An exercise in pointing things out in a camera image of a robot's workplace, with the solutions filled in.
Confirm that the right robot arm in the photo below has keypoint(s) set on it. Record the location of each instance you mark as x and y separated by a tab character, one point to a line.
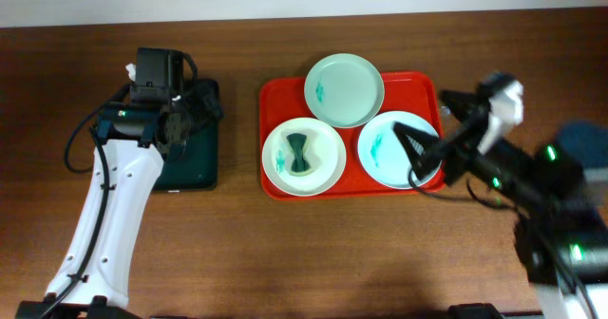
560	239

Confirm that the red plastic tray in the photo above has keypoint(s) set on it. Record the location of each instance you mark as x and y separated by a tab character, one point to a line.
282	99

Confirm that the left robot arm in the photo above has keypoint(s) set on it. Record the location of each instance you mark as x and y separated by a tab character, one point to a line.
93	279

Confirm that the green yellow scrub sponge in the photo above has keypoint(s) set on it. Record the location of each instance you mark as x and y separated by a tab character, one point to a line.
298	144

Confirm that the black rectangular tray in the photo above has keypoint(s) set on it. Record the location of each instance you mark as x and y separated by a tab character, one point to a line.
191	163

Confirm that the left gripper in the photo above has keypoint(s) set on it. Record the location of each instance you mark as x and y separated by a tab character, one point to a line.
204	106

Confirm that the cream white plate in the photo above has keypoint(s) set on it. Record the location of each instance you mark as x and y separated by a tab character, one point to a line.
326	154

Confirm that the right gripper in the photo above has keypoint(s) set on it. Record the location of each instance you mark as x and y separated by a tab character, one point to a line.
456	139

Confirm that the mint green plate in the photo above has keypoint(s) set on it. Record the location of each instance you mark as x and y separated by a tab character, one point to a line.
344	90

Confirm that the light blue plate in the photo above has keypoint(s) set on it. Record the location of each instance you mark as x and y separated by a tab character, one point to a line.
381	153

